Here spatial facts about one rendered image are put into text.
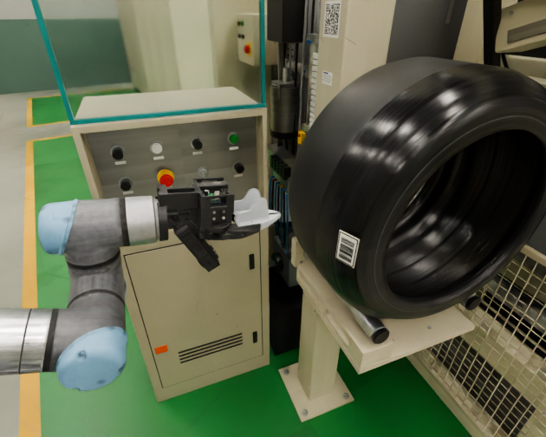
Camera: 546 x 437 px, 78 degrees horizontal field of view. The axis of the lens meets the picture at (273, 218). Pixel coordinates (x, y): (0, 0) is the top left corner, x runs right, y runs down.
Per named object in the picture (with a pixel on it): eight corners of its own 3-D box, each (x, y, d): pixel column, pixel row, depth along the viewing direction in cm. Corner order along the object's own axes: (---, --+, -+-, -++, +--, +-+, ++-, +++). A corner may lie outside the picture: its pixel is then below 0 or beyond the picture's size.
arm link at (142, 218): (131, 255, 50) (129, 227, 57) (163, 251, 52) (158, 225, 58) (125, 211, 47) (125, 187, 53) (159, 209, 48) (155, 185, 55)
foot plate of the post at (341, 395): (278, 370, 167) (278, 368, 166) (326, 354, 176) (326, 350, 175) (301, 422, 146) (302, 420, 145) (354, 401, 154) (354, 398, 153)
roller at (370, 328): (319, 243, 103) (316, 255, 105) (306, 244, 101) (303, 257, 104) (393, 329, 75) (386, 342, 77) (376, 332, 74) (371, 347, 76)
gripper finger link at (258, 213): (289, 198, 57) (237, 203, 53) (285, 228, 60) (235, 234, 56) (282, 191, 59) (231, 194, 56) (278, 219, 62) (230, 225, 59)
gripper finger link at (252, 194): (282, 191, 59) (231, 194, 56) (278, 219, 62) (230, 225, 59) (276, 184, 62) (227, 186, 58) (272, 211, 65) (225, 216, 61)
